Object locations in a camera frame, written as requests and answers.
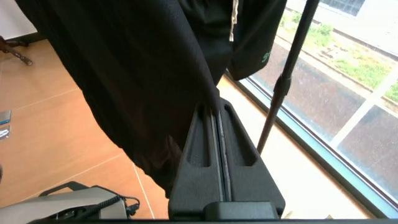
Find black coiled cable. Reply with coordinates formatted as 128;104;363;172
55;195;141;220

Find black garment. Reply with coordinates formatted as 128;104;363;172
14;0;222;199

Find black clothes rack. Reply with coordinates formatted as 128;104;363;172
256;0;321;156

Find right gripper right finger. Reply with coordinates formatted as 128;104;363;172
216;98;286;219

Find window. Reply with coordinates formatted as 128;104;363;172
225;0;398;219

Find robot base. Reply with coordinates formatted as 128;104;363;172
0;181;129;224

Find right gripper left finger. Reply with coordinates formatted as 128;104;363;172
168;105;225;219

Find black shorts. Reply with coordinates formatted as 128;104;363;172
177;0;289;82

